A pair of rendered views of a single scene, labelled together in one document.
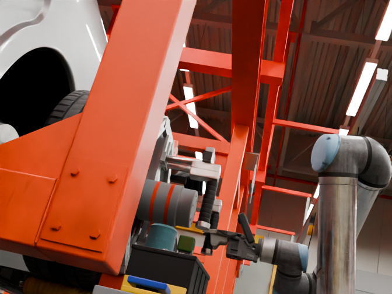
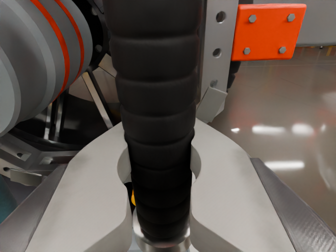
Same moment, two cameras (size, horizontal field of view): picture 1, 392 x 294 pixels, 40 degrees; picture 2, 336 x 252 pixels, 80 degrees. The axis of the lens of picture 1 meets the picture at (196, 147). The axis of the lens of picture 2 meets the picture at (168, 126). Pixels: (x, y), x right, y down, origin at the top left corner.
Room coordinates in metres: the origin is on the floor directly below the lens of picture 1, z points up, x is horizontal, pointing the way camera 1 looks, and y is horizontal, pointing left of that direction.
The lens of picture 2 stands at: (1.88, -0.22, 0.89)
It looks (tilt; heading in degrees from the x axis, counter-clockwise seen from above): 32 degrees down; 80
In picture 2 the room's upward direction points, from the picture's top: 1 degrees counter-clockwise
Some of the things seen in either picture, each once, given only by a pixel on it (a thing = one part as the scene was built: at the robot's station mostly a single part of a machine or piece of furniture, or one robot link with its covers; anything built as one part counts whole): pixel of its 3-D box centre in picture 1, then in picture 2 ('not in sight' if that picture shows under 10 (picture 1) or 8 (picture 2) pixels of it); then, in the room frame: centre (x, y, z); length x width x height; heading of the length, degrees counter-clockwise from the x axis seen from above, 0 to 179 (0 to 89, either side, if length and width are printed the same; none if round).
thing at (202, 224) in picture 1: (207, 203); not in sight; (1.55, -0.08, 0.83); 0.04 x 0.04 x 0.16
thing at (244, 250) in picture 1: (243, 247); not in sight; (1.87, -0.25, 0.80); 0.12 x 0.08 x 0.09; 81
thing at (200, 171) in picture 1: (205, 171); not in sight; (1.55, -0.05, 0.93); 0.09 x 0.05 x 0.05; 81
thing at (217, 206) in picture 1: (209, 205); not in sight; (1.89, -0.10, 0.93); 0.09 x 0.05 x 0.05; 81
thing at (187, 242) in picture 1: (186, 245); not in sight; (1.33, -0.04, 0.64); 0.04 x 0.04 x 0.04; 81
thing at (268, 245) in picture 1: (266, 249); not in sight; (1.86, -0.33, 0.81); 0.10 x 0.05 x 0.09; 171
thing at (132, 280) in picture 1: (149, 289); not in sight; (0.97, 0.02, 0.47); 0.07 x 0.07 x 0.02; 81
